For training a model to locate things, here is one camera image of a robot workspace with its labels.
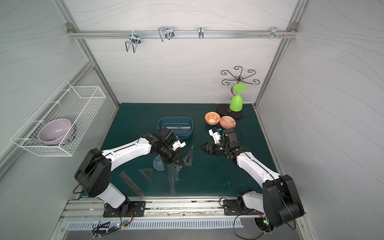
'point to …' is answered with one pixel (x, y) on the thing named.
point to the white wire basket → (80, 104)
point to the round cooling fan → (264, 225)
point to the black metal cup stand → (224, 110)
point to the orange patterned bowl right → (227, 122)
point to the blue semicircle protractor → (158, 163)
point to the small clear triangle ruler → (149, 178)
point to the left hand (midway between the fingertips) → (184, 165)
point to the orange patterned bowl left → (212, 118)
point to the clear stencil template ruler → (173, 176)
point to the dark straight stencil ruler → (123, 176)
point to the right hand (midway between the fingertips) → (201, 147)
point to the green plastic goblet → (236, 103)
